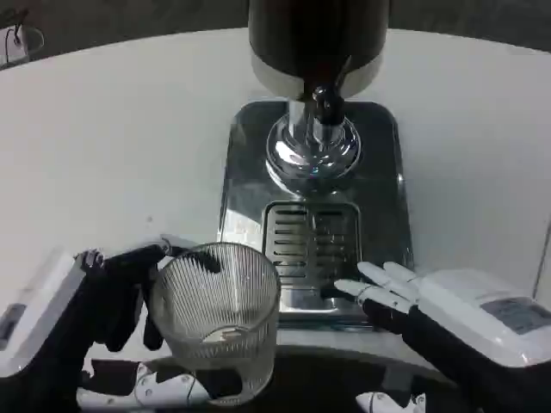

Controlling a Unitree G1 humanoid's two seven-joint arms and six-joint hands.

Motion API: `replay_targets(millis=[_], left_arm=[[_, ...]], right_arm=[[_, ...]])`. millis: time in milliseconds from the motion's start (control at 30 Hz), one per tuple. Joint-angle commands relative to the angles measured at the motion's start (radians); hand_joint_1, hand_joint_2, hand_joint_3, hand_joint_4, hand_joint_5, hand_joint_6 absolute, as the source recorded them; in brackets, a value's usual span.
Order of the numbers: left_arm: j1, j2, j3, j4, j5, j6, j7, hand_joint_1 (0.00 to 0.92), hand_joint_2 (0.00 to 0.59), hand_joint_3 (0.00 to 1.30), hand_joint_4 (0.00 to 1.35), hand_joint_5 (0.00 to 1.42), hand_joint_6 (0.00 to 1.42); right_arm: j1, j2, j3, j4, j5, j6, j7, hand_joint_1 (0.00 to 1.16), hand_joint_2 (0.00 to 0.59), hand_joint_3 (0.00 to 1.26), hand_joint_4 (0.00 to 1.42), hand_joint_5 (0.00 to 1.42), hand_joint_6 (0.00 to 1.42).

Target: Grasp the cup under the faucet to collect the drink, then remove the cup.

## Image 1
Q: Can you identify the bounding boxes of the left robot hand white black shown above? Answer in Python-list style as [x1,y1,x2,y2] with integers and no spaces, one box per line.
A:
[0,234,223,413]

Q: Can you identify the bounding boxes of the white black robot body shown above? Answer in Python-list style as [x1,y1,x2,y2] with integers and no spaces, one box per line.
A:
[77,356,431,413]

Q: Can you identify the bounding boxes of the black dispenser tap lever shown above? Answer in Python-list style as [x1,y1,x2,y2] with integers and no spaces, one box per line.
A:
[308,83,346,126]

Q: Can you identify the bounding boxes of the slotted steel drip grid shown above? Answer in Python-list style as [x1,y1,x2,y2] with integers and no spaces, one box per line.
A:
[262,200,362,280]

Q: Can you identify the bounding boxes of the clear ribbed glass cup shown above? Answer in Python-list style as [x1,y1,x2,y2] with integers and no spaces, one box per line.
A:
[148,242,282,399]

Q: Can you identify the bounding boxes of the steel drip tray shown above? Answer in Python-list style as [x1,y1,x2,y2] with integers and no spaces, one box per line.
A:
[217,101,415,333]

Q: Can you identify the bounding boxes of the black drink dispenser chrome base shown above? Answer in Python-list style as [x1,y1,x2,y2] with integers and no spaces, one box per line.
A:
[247,0,391,194]

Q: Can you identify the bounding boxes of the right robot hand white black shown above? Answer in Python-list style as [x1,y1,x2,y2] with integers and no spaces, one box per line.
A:
[333,260,551,413]

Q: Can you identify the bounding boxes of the clear round container with cable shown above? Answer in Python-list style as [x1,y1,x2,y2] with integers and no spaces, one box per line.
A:
[0,8,45,71]

